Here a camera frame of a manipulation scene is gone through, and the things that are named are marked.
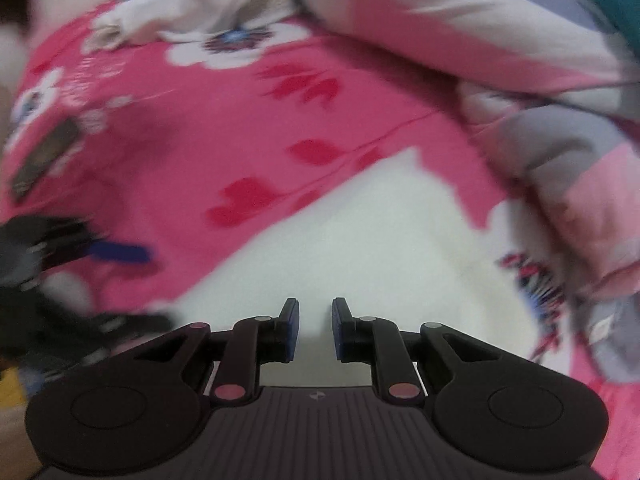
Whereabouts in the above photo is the beige knitted cloth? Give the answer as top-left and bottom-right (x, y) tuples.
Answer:
(246, 0), (298, 27)

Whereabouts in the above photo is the black smartphone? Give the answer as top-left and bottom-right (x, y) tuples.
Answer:
(10, 117), (81, 204)

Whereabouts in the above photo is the pink floral bed sheet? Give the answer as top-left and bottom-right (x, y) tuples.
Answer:
(0, 1), (640, 480)

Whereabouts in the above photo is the white crumpled garment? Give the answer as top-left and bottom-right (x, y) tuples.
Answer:
(92, 0), (274, 47)

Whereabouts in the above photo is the cream deer sweater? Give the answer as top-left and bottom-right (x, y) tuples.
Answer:
(176, 150), (538, 387)

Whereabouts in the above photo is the pink patterned duvet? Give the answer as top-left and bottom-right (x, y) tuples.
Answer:
(303, 0), (639, 382)

